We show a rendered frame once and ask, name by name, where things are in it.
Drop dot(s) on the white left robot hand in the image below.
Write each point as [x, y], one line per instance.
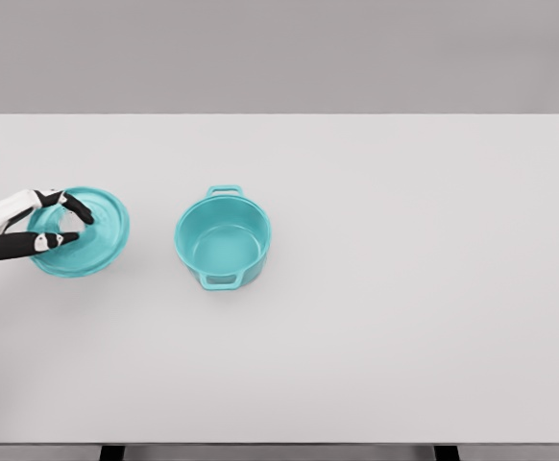
[6, 210]

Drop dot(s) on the teal pot lid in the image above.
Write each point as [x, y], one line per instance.
[104, 230]

